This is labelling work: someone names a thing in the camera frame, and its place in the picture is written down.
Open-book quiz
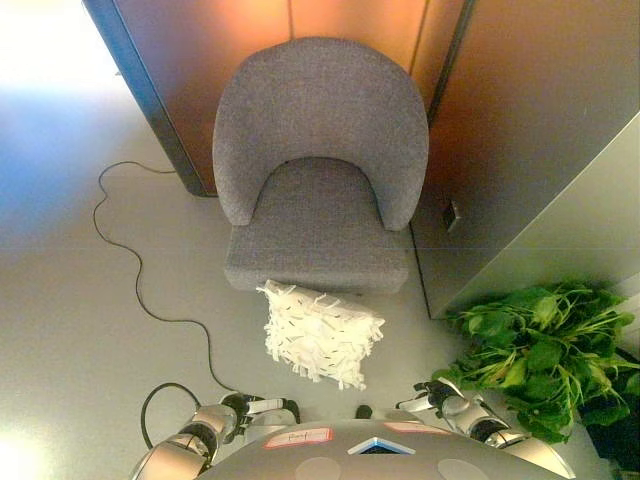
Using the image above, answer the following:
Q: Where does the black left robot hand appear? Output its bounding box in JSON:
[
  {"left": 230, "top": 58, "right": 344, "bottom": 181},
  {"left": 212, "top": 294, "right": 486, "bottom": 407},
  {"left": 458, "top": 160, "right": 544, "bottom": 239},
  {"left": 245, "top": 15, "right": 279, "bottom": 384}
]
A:
[{"left": 219, "top": 392, "right": 302, "bottom": 429}]

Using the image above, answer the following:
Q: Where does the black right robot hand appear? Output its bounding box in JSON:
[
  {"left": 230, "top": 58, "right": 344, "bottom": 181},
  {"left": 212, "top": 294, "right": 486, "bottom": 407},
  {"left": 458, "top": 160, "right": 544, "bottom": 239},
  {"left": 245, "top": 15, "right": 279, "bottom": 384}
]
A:
[{"left": 396, "top": 377, "right": 464, "bottom": 417}]

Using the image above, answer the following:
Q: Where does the white fringed pillow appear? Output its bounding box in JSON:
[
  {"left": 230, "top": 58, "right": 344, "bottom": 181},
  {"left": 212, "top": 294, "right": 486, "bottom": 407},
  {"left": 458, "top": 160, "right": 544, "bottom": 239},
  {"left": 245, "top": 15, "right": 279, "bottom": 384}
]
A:
[{"left": 255, "top": 279, "right": 387, "bottom": 392}]

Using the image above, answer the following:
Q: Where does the grey robot torso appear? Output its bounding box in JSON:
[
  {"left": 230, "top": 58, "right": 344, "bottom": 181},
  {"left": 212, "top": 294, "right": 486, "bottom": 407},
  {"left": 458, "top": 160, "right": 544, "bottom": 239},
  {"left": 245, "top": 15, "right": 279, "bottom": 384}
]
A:
[{"left": 197, "top": 417, "right": 574, "bottom": 480}]

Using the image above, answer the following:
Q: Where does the green leafy plant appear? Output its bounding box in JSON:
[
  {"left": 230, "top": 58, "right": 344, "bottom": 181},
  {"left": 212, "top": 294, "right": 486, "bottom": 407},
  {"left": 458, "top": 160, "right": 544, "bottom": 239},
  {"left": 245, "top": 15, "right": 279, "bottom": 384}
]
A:
[{"left": 432, "top": 282, "right": 640, "bottom": 446}]

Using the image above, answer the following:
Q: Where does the black plant pot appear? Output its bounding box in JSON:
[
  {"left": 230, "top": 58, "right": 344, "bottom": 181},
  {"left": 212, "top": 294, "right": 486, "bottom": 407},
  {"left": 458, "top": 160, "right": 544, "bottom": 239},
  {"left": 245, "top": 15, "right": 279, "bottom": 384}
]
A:
[{"left": 579, "top": 349, "right": 640, "bottom": 472}]

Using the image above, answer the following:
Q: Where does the grey cabinet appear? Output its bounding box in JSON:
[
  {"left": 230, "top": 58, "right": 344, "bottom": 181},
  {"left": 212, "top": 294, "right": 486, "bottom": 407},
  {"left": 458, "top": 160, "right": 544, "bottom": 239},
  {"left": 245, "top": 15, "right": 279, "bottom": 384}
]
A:
[{"left": 432, "top": 112, "right": 640, "bottom": 321}]

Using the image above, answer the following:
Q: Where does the grey fabric armchair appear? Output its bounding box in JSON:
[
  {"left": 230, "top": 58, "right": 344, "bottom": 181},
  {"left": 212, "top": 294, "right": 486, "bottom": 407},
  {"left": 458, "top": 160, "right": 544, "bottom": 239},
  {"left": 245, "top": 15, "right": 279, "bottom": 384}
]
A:
[{"left": 212, "top": 35, "right": 431, "bottom": 294}]

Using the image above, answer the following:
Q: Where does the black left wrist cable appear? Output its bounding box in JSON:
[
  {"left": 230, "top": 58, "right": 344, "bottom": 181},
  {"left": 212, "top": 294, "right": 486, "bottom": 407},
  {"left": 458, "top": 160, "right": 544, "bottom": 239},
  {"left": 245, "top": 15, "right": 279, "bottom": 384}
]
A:
[{"left": 141, "top": 382, "right": 202, "bottom": 449}]

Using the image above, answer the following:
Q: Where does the small wall socket box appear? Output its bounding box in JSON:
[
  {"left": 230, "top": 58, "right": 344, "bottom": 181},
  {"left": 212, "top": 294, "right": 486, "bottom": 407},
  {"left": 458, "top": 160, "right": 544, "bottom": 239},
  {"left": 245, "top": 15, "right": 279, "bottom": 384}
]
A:
[{"left": 442, "top": 199, "right": 464, "bottom": 234}]

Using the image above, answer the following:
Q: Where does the long black floor cable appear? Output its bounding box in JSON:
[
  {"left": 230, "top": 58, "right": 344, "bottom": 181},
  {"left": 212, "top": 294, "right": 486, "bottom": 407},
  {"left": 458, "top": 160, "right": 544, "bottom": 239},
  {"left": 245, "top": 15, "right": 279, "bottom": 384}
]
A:
[{"left": 92, "top": 160, "right": 242, "bottom": 394}]

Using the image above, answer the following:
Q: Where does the dark door frame post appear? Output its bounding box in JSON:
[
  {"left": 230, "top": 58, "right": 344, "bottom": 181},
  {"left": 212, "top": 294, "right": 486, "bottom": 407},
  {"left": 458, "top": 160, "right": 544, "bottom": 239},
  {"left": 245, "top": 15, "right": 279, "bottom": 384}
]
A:
[{"left": 82, "top": 0, "right": 219, "bottom": 199}]

